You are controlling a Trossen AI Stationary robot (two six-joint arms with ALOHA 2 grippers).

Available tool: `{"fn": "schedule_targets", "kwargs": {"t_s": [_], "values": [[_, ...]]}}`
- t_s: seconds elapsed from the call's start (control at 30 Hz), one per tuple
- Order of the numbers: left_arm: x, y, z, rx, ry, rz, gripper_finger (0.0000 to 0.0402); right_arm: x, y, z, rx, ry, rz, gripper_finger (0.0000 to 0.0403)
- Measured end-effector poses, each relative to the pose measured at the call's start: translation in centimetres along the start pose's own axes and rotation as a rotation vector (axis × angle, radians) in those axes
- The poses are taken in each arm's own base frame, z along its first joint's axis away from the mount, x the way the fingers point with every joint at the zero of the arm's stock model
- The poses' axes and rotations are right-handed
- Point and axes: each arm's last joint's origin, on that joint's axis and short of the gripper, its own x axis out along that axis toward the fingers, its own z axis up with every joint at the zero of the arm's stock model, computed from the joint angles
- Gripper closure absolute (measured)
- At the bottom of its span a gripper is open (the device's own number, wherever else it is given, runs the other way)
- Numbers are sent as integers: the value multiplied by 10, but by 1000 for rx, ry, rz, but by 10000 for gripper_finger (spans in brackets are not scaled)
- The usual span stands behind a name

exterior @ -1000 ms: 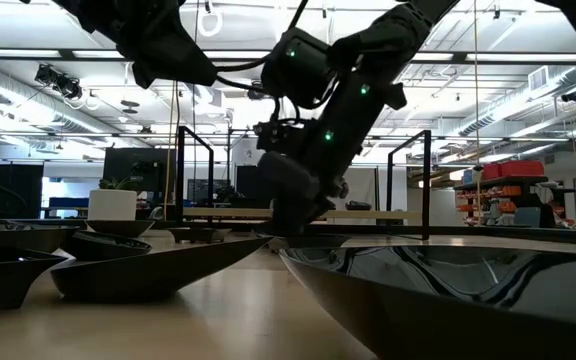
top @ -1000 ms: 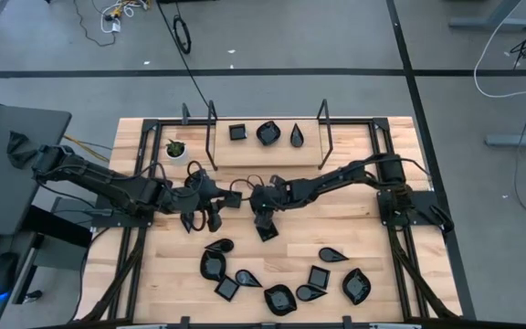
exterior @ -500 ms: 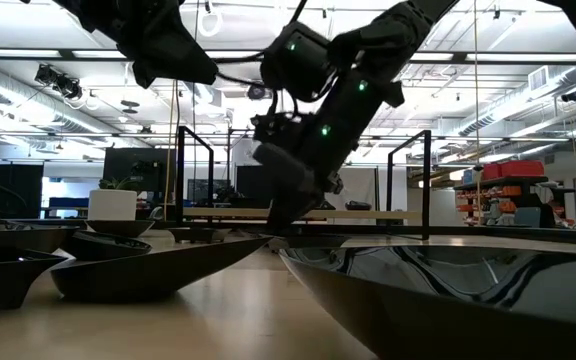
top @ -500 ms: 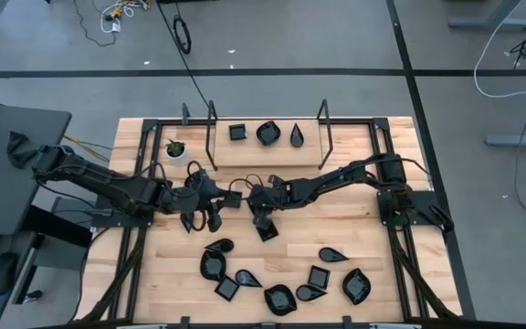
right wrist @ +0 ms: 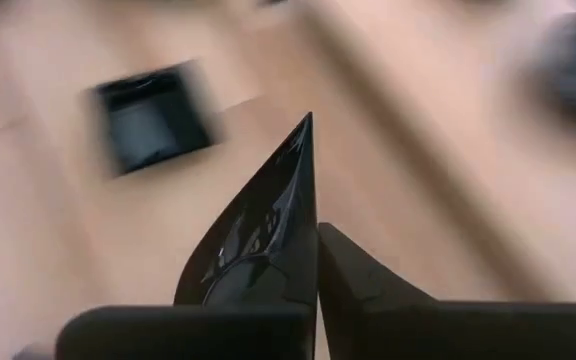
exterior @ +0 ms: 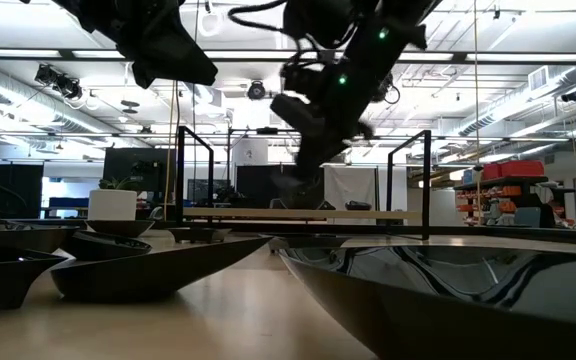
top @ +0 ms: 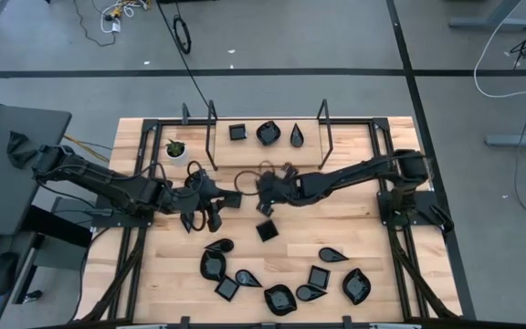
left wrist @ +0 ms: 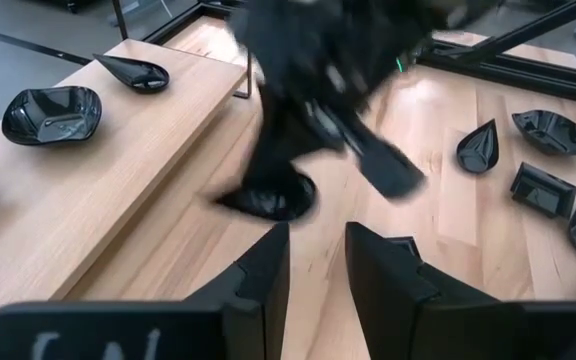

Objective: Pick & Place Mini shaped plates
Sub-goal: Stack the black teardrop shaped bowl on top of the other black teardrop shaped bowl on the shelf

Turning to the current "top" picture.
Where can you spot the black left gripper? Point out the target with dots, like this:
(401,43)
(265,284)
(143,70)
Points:
(208,194)

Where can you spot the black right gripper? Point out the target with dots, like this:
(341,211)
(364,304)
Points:
(281,189)

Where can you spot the black square mini plate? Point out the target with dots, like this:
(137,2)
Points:
(226,288)
(318,277)
(266,230)
(238,131)

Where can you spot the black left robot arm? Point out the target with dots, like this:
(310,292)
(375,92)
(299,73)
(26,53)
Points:
(108,183)

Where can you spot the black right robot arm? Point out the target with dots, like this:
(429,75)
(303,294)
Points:
(359,171)

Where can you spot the wooden riser shelf black legs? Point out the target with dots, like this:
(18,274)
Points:
(267,151)

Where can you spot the white pot with succulent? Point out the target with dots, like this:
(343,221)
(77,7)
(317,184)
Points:
(177,151)

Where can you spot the grey desk leg base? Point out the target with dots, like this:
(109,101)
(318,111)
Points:
(53,256)

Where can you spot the black cloth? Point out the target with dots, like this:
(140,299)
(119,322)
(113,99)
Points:
(18,148)

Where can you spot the black computer mouse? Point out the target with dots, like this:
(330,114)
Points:
(3,274)

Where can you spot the grey desk foot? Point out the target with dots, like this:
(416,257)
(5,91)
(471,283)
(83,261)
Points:
(518,139)
(491,23)

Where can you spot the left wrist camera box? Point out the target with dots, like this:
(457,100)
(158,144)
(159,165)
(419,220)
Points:
(215,219)

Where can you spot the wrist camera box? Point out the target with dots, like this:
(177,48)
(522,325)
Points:
(290,172)
(215,219)

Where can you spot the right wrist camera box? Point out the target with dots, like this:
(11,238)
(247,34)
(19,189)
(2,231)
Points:
(290,172)

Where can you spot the black metal table frame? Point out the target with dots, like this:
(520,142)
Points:
(167,122)

